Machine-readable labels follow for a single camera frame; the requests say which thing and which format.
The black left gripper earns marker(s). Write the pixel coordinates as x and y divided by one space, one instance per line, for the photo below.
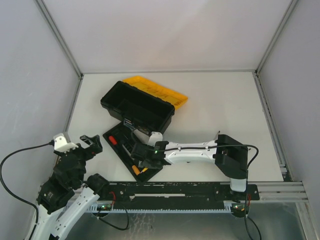
85 149

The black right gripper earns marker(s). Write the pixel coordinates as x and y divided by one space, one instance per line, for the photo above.
139 153

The red handled screwdriver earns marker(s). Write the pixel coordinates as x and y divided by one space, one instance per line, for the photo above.
119 145

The black toolbox tray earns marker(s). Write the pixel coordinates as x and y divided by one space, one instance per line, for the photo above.
123 135

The yellow black plastic toolbox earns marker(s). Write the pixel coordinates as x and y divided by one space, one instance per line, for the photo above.
143 103

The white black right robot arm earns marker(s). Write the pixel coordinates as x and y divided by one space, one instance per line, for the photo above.
227 154

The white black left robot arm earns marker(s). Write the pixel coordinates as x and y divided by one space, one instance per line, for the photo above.
66 195

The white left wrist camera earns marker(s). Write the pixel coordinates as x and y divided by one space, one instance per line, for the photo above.
62 143

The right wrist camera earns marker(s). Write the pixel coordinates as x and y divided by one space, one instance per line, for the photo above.
154 138

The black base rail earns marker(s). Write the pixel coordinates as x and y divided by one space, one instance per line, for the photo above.
219 191

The grey cable duct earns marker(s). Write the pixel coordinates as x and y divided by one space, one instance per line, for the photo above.
161 207

